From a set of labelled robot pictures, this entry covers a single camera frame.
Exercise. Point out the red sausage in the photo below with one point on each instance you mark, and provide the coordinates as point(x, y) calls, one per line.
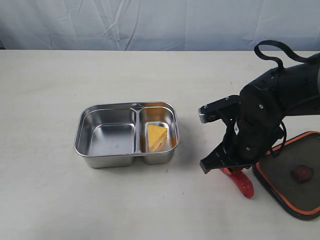
point(241, 180)

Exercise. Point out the dark lid with orange seal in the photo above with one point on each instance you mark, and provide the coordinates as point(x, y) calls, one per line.
point(293, 177)

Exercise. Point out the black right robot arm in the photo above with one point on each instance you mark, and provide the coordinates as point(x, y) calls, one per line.
point(297, 88)

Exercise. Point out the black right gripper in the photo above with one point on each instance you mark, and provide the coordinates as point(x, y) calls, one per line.
point(254, 131)

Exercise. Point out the yellow cheese wedge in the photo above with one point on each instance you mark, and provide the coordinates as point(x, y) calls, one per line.
point(156, 135)

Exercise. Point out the blue-grey backdrop curtain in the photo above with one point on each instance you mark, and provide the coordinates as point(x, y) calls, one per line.
point(158, 25)

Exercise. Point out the stainless steel lunch box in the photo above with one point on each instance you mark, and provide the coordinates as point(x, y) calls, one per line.
point(114, 135)

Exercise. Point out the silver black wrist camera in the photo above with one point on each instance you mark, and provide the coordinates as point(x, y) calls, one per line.
point(225, 109)

